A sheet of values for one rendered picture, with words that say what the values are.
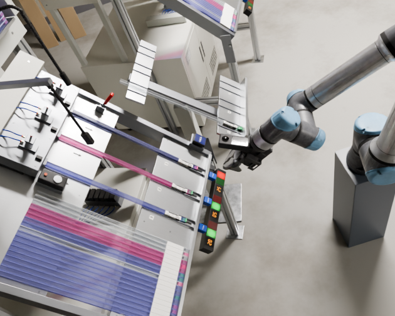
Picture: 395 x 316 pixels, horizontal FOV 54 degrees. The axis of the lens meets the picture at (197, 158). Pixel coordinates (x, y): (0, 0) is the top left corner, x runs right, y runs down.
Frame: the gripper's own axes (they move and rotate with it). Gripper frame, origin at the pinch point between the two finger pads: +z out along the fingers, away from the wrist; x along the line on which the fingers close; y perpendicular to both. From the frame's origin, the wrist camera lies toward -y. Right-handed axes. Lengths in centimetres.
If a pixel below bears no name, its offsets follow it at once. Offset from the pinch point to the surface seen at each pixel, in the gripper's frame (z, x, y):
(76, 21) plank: 173, 220, -98
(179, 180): 9.7, -7.2, -11.9
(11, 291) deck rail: 8, -59, -48
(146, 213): 9.6, -24.3, -20.2
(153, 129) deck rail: 8.7, 8.3, -26.5
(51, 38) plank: 197, 208, -114
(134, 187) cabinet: 39.4, -0.2, -20.6
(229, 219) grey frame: 51, 10, 33
